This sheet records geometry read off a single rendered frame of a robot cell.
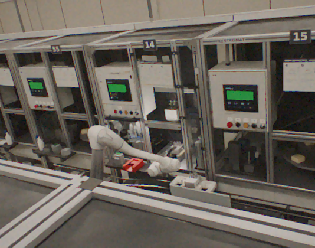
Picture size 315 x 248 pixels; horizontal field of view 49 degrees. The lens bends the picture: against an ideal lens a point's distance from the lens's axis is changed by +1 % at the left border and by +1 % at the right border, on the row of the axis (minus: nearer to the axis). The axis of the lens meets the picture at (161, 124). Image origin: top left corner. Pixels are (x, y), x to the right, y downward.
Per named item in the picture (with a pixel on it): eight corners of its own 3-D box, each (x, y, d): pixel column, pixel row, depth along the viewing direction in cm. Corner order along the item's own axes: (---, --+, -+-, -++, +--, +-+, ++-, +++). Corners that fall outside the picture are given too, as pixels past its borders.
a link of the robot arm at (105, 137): (126, 137, 258) (116, 134, 268) (109, 127, 246) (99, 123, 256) (117, 153, 256) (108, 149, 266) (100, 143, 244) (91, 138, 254)
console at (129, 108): (102, 116, 322) (92, 68, 305) (121, 105, 344) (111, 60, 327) (139, 119, 300) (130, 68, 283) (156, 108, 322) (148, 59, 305)
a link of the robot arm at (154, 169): (157, 170, 301) (169, 169, 293) (148, 179, 289) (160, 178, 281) (153, 159, 298) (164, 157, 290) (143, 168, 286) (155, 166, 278)
